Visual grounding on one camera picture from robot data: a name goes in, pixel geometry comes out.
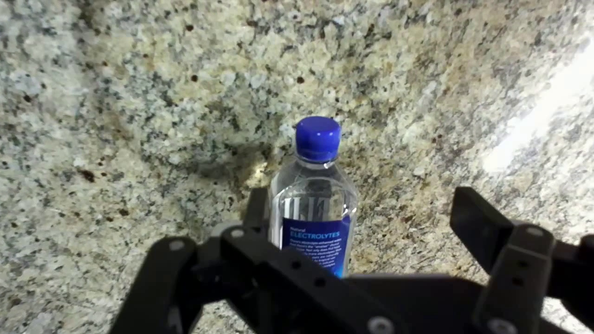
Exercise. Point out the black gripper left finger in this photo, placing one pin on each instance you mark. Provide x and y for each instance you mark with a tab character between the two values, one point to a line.
272	291

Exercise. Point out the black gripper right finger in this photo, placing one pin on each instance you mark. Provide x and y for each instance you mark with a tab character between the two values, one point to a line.
527	265

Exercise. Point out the clear bottle blue cap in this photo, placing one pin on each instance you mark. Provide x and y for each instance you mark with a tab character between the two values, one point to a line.
313	204

